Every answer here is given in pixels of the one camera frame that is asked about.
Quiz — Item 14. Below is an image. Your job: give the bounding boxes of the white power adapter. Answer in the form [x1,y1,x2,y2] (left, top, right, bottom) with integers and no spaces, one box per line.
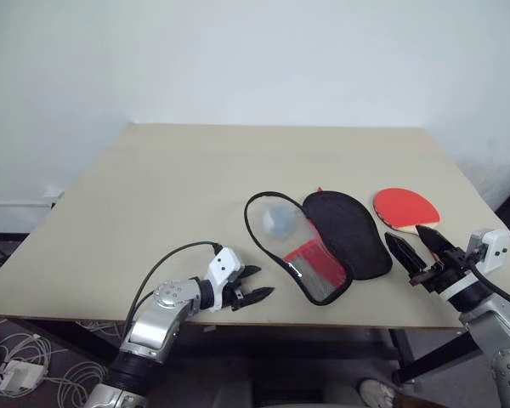
[0,359,48,393]

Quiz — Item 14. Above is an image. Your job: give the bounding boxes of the white shoe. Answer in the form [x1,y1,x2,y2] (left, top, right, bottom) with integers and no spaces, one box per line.
[358,377,399,408]

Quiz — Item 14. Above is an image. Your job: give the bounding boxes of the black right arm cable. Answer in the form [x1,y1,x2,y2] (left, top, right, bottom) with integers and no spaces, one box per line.
[469,254,510,318]

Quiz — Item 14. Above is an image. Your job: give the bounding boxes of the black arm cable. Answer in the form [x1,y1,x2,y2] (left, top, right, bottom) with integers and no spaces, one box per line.
[124,241,223,337]
[469,254,510,318]

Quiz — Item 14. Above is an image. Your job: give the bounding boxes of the white floor cable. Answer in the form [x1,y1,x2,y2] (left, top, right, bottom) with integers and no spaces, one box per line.
[54,360,111,407]
[0,329,54,366]

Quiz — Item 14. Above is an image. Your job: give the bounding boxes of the red table tennis paddle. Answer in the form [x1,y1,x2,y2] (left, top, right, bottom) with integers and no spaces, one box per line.
[372,187,443,237]

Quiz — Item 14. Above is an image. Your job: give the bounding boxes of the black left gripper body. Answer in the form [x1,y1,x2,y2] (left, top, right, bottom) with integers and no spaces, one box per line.
[221,271,248,313]

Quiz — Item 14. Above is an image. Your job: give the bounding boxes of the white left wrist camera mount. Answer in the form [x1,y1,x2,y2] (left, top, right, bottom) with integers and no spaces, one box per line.
[207,247,244,314]

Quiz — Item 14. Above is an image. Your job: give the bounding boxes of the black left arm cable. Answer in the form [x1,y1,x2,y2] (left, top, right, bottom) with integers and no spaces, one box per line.
[124,241,223,337]

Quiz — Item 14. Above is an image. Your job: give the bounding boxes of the black metal table frame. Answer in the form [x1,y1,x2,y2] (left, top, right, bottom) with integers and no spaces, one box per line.
[0,313,484,390]

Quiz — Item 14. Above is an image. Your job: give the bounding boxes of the black red paddle case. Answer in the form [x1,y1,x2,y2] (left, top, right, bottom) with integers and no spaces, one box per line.
[243,185,394,307]

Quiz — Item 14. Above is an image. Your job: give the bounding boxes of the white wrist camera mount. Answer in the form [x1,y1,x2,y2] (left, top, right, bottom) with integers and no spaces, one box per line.
[466,228,510,274]
[207,247,244,314]

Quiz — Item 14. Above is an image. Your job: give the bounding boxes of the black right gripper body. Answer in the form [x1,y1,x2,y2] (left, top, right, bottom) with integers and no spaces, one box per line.
[409,247,478,295]

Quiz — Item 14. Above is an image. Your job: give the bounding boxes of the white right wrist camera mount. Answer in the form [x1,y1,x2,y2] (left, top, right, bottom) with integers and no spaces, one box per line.
[466,228,510,274]

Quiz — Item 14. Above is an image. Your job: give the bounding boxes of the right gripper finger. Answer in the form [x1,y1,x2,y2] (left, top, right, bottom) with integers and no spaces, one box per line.
[415,225,456,259]
[383,231,428,278]

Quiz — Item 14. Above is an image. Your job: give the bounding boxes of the grey plush ball keychain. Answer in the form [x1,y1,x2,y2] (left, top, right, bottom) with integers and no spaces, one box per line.
[262,203,298,237]

